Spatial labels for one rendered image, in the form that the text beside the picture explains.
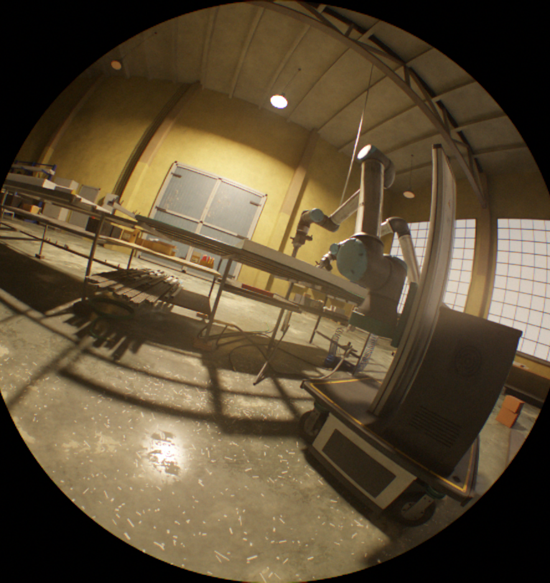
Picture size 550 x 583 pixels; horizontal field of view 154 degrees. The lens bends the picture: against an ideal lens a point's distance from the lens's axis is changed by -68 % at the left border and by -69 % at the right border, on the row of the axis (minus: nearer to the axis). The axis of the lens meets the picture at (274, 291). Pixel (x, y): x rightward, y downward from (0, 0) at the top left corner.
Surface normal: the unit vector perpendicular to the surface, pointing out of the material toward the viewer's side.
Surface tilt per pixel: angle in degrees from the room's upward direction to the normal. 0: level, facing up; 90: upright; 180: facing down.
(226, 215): 90
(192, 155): 90
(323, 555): 0
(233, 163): 90
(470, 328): 90
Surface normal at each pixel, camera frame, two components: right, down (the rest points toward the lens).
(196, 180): 0.33, 0.15
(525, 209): -0.88, -0.29
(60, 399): 0.33, -0.94
